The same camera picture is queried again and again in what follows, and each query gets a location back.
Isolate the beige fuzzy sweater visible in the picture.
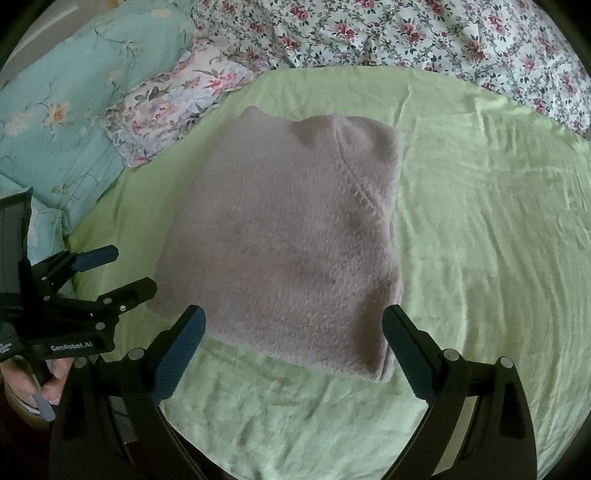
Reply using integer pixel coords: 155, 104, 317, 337
149, 107, 404, 382

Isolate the left hand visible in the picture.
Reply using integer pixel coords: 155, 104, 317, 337
1, 358, 73, 429

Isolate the teal floral pillow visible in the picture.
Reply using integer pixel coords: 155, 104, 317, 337
1, 1, 195, 263

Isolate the pastel floral pillow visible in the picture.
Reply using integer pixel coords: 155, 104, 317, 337
100, 38, 257, 169

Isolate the floral rose quilt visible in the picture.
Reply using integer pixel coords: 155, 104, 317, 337
190, 0, 590, 135

